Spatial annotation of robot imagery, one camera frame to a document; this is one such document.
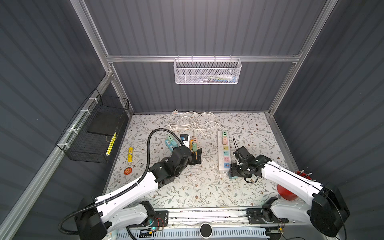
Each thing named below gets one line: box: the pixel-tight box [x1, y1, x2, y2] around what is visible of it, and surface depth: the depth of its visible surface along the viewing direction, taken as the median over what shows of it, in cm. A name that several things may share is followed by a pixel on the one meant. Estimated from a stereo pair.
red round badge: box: [123, 167, 133, 175], surface depth 91 cm
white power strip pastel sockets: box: [217, 130, 232, 171], surface depth 98 cm
